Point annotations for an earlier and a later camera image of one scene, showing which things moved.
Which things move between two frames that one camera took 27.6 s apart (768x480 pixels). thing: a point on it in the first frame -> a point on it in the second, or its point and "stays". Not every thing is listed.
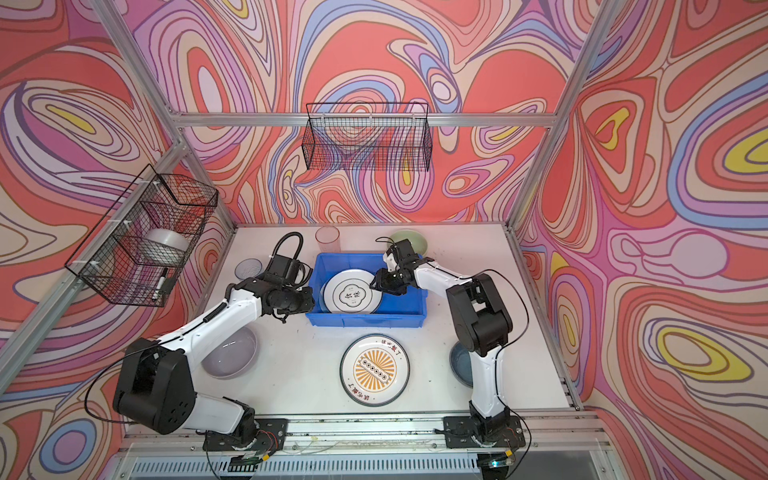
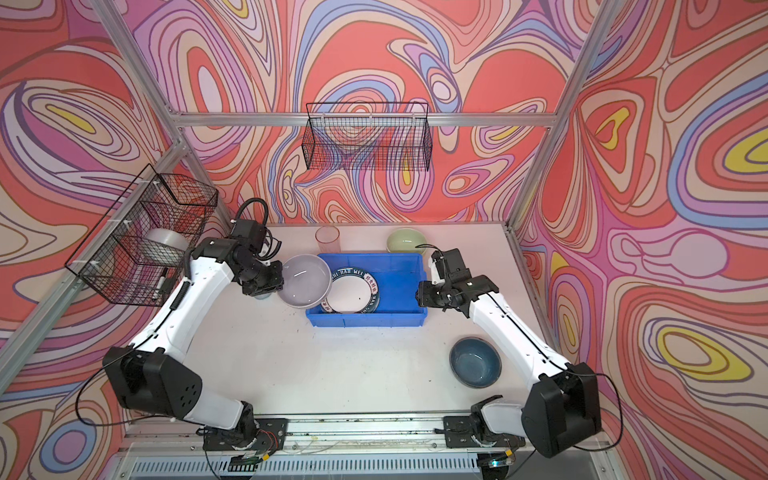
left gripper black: [307, 302] -> [277, 281]
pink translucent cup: [328, 238] stays
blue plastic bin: [407, 310] stays
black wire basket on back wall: [368, 137] stays
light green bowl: [417, 240] stays
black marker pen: [161, 282] stays
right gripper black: [380, 277] -> [424, 295]
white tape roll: [164, 246] stays
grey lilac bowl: [231, 357] -> [307, 281]
